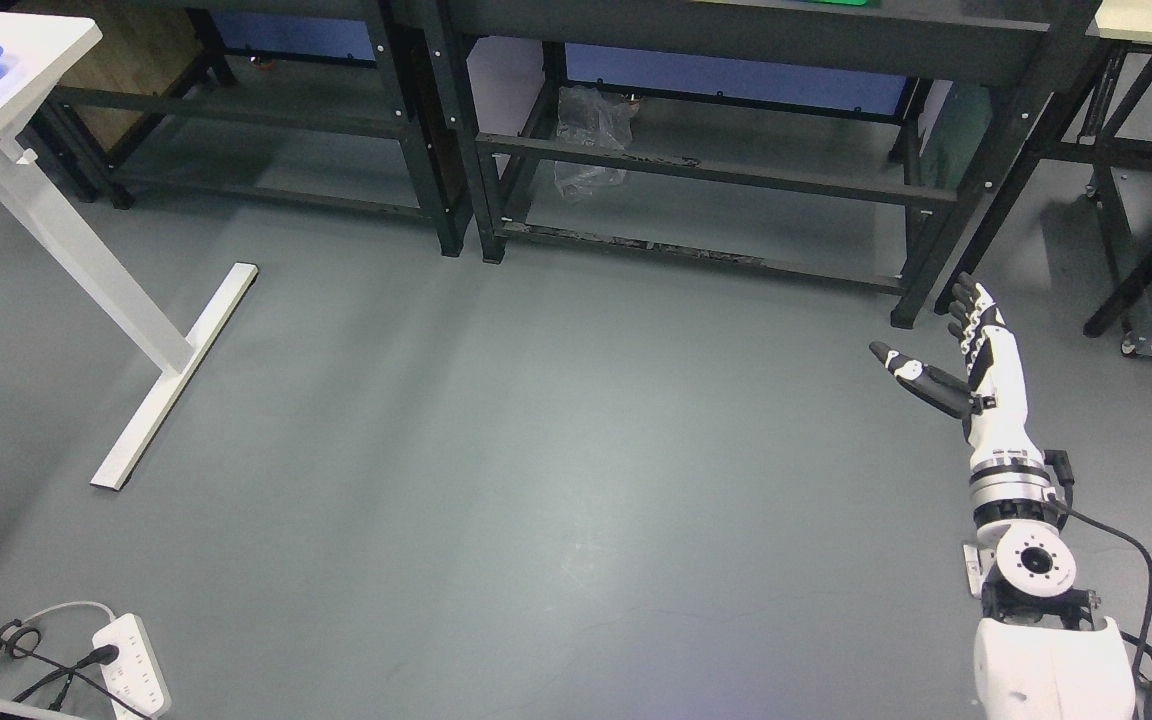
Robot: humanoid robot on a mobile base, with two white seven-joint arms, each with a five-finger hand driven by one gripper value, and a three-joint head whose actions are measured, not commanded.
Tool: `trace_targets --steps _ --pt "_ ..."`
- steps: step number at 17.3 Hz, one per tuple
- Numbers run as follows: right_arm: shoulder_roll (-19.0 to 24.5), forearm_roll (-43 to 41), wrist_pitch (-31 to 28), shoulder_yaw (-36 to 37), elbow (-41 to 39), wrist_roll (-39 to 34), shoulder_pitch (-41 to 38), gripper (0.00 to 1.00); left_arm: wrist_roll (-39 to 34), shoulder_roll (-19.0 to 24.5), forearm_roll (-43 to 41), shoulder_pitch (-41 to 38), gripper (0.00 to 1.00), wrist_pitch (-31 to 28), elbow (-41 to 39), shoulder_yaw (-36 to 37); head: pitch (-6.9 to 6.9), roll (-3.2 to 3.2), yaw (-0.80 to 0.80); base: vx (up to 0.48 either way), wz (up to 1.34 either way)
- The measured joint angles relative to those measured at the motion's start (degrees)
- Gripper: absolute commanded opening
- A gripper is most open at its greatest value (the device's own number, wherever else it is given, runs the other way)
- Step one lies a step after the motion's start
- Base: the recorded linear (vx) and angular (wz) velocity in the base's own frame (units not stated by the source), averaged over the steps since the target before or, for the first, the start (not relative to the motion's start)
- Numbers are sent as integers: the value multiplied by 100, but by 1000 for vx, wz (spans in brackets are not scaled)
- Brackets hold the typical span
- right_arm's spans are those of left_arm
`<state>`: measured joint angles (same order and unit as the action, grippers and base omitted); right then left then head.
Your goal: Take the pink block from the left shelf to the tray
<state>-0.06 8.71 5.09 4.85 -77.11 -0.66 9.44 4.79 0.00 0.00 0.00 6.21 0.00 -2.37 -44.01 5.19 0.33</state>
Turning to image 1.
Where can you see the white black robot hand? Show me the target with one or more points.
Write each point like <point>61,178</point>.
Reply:
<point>992,401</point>

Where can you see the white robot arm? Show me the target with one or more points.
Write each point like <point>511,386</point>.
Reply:
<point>1041,651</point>

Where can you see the black metal shelf middle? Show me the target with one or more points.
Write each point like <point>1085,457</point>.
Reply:
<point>856,143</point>

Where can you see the black metal shelf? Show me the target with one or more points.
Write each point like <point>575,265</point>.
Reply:
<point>856,143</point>
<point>328,104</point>

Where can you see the black metal shelf left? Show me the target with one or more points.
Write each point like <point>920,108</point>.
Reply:
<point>328,104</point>

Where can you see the clear plastic bag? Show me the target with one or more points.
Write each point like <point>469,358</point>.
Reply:
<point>592,120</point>

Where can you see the white power strip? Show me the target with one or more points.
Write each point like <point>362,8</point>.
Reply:
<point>133,677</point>

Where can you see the white desk with T-leg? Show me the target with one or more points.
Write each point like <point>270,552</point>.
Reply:
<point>37,51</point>

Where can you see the black frame table right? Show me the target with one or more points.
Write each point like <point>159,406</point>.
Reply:
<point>1085,125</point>

